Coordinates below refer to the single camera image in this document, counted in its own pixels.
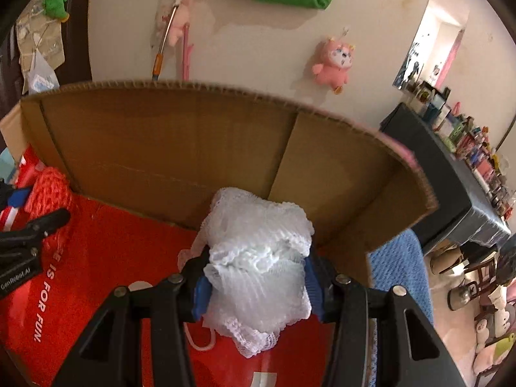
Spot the red mesh bath pouf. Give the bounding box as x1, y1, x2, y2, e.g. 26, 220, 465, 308
25, 167, 74, 221

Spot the white mesh bath pouf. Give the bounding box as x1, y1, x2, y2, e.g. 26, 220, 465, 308
178, 187, 314, 358

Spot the blue knitted blanket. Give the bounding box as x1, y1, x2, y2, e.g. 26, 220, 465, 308
368, 228, 436, 327

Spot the white plastic bag on door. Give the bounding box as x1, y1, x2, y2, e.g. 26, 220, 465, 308
27, 50, 59, 94

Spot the red-lined cardboard box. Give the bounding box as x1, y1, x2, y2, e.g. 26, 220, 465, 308
1, 82, 437, 386

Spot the dark cloth covered table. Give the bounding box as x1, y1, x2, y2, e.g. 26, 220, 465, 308
381, 103, 511, 255

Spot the beige hanging door organizer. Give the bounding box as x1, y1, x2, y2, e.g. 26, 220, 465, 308
16, 0, 65, 94

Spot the green plush toy on door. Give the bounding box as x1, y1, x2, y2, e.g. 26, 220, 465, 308
42, 0, 69, 23

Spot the pink plush toy on wall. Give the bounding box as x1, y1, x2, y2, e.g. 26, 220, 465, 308
311, 38, 355, 94

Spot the mop with orange handle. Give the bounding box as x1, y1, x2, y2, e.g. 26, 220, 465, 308
152, 0, 190, 80

